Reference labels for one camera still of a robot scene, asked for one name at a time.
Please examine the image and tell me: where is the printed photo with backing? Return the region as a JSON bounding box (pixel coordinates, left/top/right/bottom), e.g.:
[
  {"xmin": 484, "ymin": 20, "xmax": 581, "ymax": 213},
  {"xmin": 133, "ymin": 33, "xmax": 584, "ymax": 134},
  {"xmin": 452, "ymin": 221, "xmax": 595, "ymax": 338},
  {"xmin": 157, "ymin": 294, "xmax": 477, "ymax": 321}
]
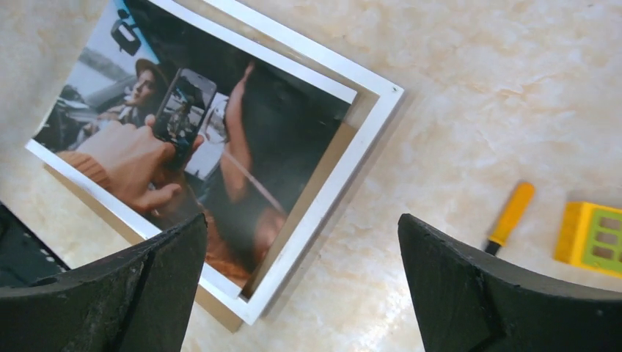
[{"xmin": 27, "ymin": 1, "xmax": 356, "ymax": 298}]

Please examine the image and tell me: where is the yellow plastic box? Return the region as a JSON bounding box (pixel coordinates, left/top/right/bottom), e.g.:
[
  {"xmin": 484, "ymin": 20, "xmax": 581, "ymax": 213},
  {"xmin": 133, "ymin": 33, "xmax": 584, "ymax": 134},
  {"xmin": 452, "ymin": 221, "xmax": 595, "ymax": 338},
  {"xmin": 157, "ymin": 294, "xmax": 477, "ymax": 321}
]
[{"xmin": 554, "ymin": 201, "xmax": 621, "ymax": 278}]

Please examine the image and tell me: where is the white wooden photo frame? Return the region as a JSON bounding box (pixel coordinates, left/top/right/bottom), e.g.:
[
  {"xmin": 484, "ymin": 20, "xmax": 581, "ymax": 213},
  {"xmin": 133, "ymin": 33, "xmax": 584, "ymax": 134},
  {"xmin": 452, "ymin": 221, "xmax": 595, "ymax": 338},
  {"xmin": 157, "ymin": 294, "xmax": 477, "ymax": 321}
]
[{"xmin": 52, "ymin": 1, "xmax": 403, "ymax": 331}]

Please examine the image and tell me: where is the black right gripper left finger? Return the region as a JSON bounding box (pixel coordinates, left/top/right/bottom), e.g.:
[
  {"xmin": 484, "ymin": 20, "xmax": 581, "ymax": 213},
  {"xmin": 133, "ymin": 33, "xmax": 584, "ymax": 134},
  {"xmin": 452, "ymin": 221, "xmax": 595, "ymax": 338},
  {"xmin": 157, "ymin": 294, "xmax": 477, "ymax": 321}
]
[{"xmin": 1, "ymin": 214, "xmax": 208, "ymax": 351}]

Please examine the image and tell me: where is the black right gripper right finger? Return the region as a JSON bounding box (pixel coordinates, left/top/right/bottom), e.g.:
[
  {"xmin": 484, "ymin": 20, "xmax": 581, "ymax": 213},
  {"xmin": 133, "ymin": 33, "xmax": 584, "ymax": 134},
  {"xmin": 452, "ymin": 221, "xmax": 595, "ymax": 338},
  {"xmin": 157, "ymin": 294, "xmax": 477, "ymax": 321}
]
[{"xmin": 398, "ymin": 213, "xmax": 621, "ymax": 351}]

